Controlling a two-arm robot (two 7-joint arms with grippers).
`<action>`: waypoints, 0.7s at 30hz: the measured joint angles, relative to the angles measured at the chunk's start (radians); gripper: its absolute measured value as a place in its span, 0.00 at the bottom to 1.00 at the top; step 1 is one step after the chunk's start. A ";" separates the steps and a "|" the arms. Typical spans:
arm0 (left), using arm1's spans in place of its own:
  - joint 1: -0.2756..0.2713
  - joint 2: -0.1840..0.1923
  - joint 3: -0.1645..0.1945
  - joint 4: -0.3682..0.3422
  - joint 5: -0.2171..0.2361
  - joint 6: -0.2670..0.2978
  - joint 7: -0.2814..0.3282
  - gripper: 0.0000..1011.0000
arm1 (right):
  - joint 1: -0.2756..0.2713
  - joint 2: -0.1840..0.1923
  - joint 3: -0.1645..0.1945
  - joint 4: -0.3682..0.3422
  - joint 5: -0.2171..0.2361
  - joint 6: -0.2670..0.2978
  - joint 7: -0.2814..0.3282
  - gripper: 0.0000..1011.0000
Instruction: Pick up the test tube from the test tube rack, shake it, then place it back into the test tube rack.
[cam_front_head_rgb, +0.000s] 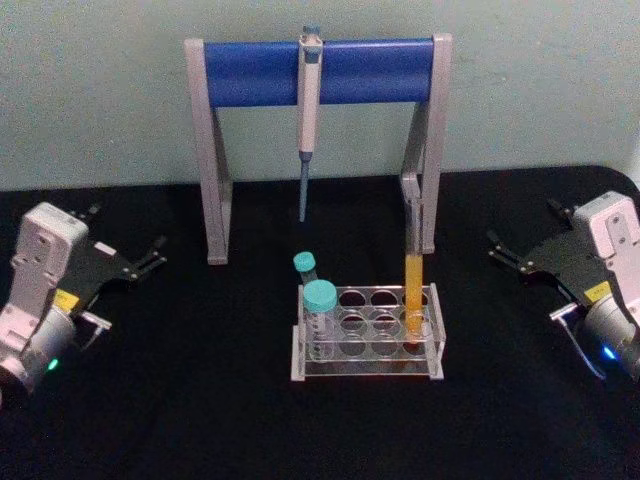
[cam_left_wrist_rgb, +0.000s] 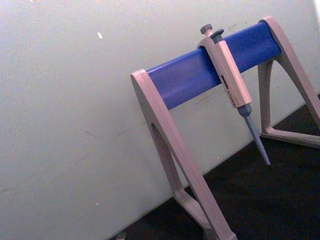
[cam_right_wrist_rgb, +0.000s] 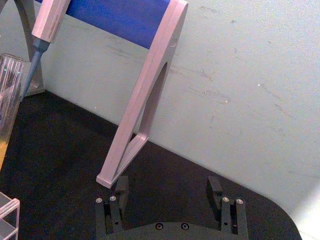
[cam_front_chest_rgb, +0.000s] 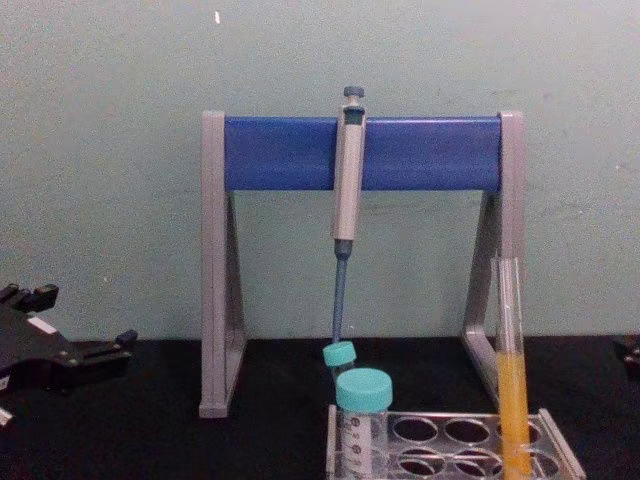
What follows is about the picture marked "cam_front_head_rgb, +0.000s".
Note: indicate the tube with orange liquid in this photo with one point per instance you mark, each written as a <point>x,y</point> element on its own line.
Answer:
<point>414,290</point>

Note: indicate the clear plastic tube rack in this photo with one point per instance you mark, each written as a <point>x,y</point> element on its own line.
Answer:
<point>385,367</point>

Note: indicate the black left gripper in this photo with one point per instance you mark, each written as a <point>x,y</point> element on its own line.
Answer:
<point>97,270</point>

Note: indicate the small tube with teal cap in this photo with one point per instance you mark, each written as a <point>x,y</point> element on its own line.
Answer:
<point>304,261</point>

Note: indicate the grey stand with blue bar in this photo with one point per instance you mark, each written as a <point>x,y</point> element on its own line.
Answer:
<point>260,72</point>

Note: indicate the large tube with teal cap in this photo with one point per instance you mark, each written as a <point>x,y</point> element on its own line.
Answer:
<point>320,296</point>

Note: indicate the white pipette with blue tip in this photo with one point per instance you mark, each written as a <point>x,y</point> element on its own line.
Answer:
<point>309,110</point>

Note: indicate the black table cloth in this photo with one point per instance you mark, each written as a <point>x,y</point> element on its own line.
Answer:
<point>200,425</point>

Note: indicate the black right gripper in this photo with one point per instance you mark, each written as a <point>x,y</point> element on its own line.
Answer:
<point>565,260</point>

